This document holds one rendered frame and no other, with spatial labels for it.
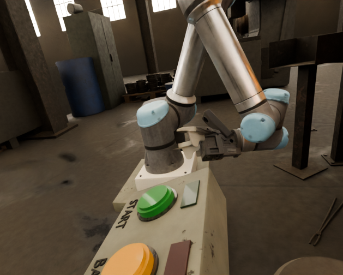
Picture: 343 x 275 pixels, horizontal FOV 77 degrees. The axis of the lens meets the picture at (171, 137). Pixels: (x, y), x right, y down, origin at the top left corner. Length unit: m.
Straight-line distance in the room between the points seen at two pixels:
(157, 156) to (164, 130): 0.10
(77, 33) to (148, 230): 3.85
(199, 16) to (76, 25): 3.48
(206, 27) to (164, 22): 10.55
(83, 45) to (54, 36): 9.75
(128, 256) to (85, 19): 3.80
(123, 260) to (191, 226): 0.05
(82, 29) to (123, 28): 7.87
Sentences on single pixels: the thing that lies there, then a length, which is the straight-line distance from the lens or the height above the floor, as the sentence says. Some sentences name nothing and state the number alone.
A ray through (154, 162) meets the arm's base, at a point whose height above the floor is 0.40.
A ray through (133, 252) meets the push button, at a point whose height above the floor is 0.61.
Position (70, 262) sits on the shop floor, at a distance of 1.11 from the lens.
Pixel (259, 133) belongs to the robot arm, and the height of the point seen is 0.54.
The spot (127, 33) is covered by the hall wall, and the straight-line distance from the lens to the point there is 11.64.
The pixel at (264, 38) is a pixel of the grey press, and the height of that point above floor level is 0.75.
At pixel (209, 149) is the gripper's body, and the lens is 0.64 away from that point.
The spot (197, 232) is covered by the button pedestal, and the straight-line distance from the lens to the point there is 0.17.
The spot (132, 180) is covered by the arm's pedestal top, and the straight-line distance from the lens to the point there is 0.88.
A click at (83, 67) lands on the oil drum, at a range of 3.71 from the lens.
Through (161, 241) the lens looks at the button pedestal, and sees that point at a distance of 0.19.
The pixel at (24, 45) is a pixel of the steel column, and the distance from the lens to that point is 3.01.
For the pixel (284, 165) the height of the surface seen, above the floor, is 0.01.
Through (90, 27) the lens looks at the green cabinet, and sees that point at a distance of 3.86.
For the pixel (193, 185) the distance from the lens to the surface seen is 0.22.
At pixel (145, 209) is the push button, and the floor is 0.61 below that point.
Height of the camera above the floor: 0.74
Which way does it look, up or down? 21 degrees down
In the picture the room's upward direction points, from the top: 9 degrees counter-clockwise
